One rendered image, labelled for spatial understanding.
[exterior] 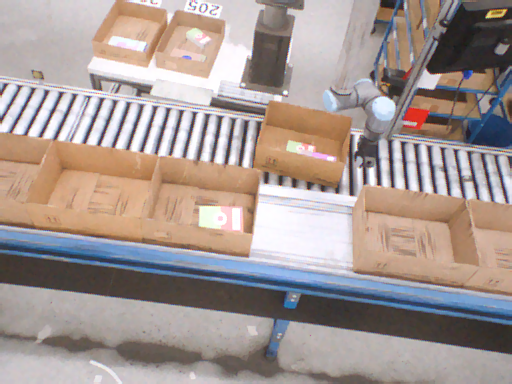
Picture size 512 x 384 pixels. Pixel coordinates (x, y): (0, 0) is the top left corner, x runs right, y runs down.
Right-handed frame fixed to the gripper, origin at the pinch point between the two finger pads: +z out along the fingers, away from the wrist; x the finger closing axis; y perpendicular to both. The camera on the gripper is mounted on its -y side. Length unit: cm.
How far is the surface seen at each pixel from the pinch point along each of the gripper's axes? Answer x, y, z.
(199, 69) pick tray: 82, 51, 1
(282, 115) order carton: 37.4, 22.9, -3.1
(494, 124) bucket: -109, 105, 58
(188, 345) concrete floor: 67, -63, 81
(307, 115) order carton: 26.0, 21.8, -6.5
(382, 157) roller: -13.1, 13.9, 6.1
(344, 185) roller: 5.5, -6.8, 5.8
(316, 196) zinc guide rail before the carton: 20.7, -25.9, -8.2
